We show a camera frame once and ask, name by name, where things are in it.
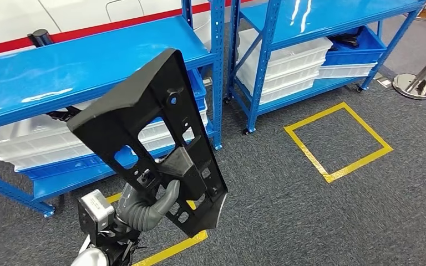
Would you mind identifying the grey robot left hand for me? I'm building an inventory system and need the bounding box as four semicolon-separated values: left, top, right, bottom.
115;170;181;233

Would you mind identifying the black plastic panel part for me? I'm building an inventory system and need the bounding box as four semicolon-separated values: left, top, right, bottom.
67;48;229;239

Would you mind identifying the blue steel shelf rack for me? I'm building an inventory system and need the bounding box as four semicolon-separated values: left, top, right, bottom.
0;0;225;218
227;0;426;136

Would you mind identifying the black plastic piece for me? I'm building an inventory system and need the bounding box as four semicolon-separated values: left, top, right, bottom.
327;27;364;48
45;105;83;122

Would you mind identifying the white car with red stripe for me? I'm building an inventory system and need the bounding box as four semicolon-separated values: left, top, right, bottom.
0;0;252;59

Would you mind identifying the small metal floor plate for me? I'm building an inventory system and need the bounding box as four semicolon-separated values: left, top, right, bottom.
374;73;393;89

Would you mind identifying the chrome stanchion with round base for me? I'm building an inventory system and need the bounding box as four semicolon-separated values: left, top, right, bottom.
392;39;426;100

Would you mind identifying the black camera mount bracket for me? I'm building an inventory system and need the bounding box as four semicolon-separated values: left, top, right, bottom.
88;224;142;266

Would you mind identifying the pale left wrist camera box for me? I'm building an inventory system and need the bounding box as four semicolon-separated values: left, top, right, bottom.
78;189;115;236

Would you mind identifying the black stanchion post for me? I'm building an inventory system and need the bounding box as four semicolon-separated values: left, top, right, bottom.
27;29;54;48

